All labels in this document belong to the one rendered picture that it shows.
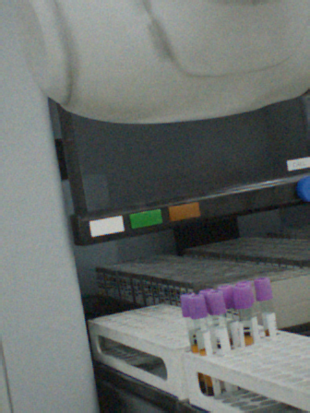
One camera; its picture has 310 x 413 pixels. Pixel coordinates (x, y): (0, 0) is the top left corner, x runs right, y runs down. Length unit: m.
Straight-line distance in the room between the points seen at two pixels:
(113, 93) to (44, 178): 0.63
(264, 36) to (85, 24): 0.10
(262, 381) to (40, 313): 0.39
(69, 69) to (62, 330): 0.67
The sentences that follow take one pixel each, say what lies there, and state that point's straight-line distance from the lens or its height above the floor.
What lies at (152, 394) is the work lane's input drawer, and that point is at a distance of 1.12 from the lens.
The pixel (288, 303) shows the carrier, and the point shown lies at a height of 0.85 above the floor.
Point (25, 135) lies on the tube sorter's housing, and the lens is 1.20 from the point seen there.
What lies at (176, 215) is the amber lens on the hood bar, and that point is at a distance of 1.22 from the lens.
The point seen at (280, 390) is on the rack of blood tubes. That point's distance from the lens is 0.84.
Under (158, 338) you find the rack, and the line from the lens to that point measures 1.13.
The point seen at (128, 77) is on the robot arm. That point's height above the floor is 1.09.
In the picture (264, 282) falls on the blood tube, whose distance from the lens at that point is 1.03.
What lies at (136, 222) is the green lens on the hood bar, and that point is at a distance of 1.20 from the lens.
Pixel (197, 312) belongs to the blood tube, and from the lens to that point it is 0.98.
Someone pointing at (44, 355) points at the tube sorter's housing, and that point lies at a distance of 1.21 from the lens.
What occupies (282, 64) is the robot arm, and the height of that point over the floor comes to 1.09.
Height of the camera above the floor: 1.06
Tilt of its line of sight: 3 degrees down
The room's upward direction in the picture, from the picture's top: 9 degrees counter-clockwise
